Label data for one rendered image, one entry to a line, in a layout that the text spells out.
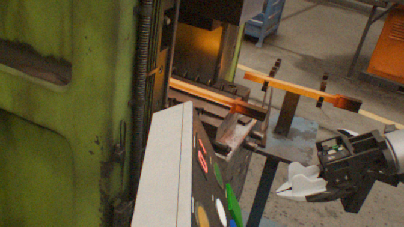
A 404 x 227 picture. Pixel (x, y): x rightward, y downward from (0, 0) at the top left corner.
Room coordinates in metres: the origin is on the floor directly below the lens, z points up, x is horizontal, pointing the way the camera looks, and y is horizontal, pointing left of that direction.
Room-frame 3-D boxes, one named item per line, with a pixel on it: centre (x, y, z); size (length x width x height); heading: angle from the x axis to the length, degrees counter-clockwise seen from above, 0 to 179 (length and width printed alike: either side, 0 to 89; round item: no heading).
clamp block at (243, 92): (1.21, -0.08, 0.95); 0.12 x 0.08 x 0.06; 71
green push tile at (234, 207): (0.58, -0.09, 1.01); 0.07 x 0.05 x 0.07; 6
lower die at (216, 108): (1.09, 0.12, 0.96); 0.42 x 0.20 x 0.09; 71
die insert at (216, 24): (1.13, 0.15, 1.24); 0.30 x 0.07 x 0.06; 71
